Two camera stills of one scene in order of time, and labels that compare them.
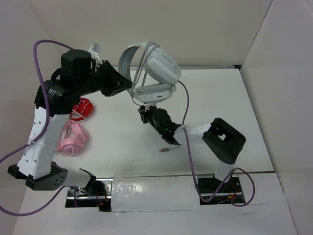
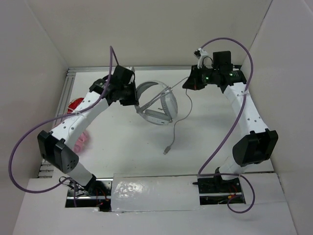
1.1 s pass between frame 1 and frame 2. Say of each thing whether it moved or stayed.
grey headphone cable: moved
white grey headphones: moved
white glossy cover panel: stayed
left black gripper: moved
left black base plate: stayed
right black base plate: stayed
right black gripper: moved
